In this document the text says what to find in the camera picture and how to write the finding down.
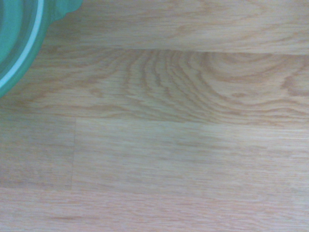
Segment green translucent container lid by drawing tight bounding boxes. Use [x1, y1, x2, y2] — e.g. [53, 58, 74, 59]
[0, 0, 84, 99]

